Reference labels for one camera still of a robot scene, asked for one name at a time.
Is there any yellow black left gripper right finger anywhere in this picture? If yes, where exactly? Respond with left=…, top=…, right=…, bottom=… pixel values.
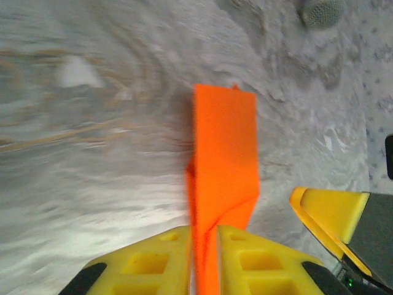
left=216, top=224, right=354, bottom=295

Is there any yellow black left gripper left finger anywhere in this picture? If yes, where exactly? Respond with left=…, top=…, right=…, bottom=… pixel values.
left=58, top=226, right=193, bottom=295

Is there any orange paper sheet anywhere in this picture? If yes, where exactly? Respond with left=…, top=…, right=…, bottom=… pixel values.
left=185, top=82, right=261, bottom=295

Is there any red microphone grey head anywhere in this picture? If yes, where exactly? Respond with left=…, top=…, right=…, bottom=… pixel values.
left=299, top=0, right=348, bottom=31

